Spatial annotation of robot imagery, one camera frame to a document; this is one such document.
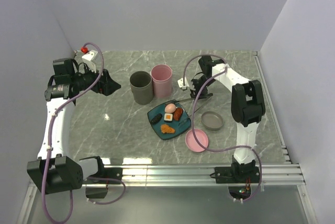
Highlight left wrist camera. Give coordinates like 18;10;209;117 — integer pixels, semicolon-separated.
81;50;98;63

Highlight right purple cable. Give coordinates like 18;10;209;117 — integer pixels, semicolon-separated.
182;54;262;204

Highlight red-brown meat piece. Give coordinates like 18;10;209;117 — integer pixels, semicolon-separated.
173;107;184;121

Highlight teal square plate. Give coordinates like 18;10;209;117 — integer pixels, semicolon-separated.
147;102;191;140

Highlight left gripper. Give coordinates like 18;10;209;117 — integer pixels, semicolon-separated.
71;62;121;96

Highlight metal serving tongs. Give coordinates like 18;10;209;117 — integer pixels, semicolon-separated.
165;93;213;126

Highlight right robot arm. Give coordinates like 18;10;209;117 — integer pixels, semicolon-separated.
191;54;265;183

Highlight grey round lid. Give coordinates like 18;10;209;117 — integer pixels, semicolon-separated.
201;111;224;130

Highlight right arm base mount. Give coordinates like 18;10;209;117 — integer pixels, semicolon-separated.
210;165;262;201

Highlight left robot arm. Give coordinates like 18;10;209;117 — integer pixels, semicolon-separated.
27;55;121;195

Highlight brown egg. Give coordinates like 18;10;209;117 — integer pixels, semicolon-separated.
164;103;176;114

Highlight orange fried chicken piece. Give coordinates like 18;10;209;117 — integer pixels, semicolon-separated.
160;124;175;134

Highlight sushi roll piece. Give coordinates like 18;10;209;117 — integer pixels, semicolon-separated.
164;113;173;122

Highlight grey cylindrical container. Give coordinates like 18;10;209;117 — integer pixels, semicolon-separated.
130;71;154;105

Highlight dark seaweed roll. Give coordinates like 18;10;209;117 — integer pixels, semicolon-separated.
150;114;163;125

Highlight pink cylindrical container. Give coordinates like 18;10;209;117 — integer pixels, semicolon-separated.
151;64;172;98

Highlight aluminium rail frame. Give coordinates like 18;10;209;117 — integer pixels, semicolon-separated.
23;50;317;223

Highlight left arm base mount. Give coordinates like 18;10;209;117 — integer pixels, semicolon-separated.
83;167;123;200

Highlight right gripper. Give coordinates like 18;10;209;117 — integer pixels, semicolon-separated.
187;75;215;102

